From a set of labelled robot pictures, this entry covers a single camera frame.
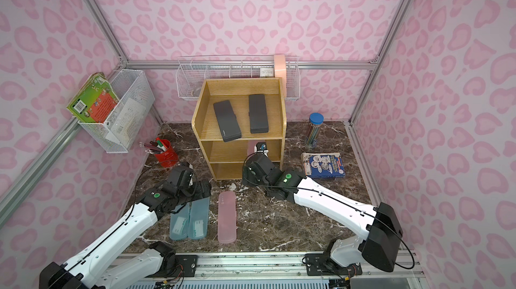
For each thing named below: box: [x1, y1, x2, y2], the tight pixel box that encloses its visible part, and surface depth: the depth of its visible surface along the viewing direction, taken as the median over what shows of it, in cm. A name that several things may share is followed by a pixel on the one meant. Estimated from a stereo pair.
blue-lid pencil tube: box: [304, 112, 325, 149], surface depth 98 cm
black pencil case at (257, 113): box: [248, 94, 269, 134], surface depth 82 cm
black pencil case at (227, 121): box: [213, 99, 242, 143], surface depth 77 cm
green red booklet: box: [66, 71, 121, 124], surface depth 73 cm
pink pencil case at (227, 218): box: [217, 190, 238, 244], surface depth 86 cm
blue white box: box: [301, 152, 346, 179], surface depth 100 cm
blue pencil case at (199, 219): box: [188, 196, 211, 240], surface depth 84 cm
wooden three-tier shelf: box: [191, 77, 287, 181], surface depth 84 cm
